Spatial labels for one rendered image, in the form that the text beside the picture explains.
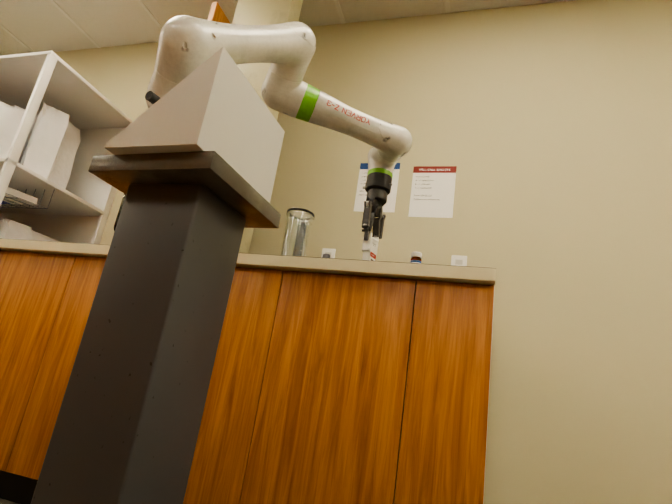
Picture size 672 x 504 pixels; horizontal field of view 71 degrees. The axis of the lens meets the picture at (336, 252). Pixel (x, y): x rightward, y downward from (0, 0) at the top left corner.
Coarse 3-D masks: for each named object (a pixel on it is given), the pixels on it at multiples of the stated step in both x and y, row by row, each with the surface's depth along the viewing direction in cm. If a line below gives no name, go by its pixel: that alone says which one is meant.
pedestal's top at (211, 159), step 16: (96, 160) 105; (112, 160) 103; (128, 160) 102; (144, 160) 100; (160, 160) 99; (176, 160) 97; (192, 160) 96; (208, 160) 94; (224, 160) 98; (112, 176) 105; (128, 176) 104; (144, 176) 103; (160, 176) 101; (176, 176) 100; (192, 176) 99; (208, 176) 98; (224, 176) 98; (240, 176) 104; (224, 192) 104; (240, 192) 104; (256, 192) 111; (240, 208) 112; (256, 208) 111; (272, 208) 119; (256, 224) 122; (272, 224) 120
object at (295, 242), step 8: (288, 216) 180; (296, 216) 177; (304, 216) 178; (312, 216) 180; (288, 224) 178; (296, 224) 176; (304, 224) 177; (288, 232) 176; (296, 232) 175; (304, 232) 177; (288, 240) 175; (296, 240) 175; (304, 240) 176; (288, 248) 174; (296, 248) 174; (304, 248) 176; (304, 256) 176
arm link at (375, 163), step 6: (372, 150) 173; (372, 156) 173; (378, 156) 169; (372, 162) 173; (378, 162) 171; (384, 162) 170; (390, 162) 169; (396, 162) 172; (372, 168) 172; (378, 168) 171; (384, 168) 171; (390, 168) 172; (390, 174) 172
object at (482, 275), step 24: (0, 240) 199; (24, 240) 195; (240, 264) 164; (264, 264) 160; (288, 264) 158; (312, 264) 155; (336, 264) 153; (360, 264) 151; (384, 264) 149; (408, 264) 146; (432, 264) 144
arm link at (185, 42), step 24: (168, 24) 111; (192, 24) 111; (216, 24) 117; (288, 24) 139; (168, 48) 111; (192, 48) 111; (216, 48) 116; (240, 48) 123; (264, 48) 130; (288, 48) 137; (312, 48) 144; (168, 72) 114; (288, 72) 146
